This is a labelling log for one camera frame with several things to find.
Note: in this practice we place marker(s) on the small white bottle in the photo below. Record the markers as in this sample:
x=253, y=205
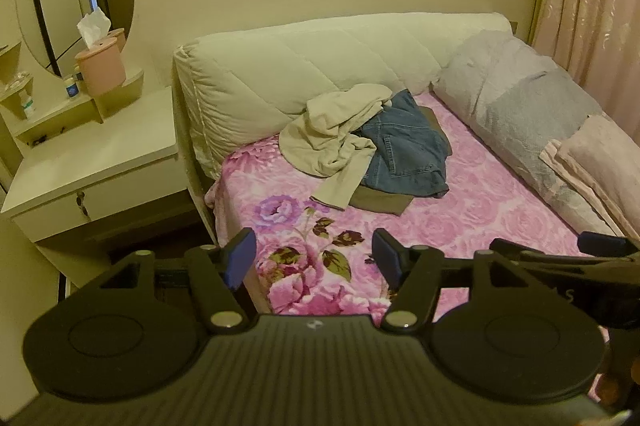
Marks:
x=27, y=105

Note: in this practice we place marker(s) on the drawer keys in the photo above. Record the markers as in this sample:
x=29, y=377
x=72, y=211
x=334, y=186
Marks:
x=82, y=205

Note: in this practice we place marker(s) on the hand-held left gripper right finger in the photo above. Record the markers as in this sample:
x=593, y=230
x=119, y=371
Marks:
x=386, y=258

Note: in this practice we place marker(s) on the small blue label jar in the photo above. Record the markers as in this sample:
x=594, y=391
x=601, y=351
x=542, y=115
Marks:
x=72, y=88

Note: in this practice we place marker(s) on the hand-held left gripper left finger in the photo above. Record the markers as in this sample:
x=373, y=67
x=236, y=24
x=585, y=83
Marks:
x=240, y=258

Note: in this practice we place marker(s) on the white tissue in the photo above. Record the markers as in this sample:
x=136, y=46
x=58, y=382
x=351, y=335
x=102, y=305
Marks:
x=92, y=25

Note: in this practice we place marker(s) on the blue denim shorts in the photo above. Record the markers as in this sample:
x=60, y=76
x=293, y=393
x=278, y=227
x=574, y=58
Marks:
x=405, y=150

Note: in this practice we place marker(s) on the grey and beige quilt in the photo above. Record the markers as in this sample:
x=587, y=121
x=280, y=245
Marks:
x=510, y=95

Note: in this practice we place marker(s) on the pink tissue box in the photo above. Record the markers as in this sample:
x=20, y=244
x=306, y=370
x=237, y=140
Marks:
x=102, y=68

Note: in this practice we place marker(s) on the pink floral blanket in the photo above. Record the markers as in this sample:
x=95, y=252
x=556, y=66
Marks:
x=475, y=196

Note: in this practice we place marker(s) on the pale pink folded blanket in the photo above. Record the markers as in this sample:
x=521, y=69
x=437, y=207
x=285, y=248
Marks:
x=595, y=160

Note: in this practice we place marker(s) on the olive green garment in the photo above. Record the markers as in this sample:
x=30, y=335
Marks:
x=382, y=203

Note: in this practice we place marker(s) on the white dressing table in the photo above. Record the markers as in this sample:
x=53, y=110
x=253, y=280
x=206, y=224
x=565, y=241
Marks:
x=100, y=150

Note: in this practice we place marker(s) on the cream padded headboard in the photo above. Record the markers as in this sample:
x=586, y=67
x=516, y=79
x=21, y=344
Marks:
x=280, y=65

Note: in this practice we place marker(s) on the beige shirt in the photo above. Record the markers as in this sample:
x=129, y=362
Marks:
x=325, y=135

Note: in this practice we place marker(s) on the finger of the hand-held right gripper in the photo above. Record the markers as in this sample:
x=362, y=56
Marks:
x=605, y=244
x=525, y=253

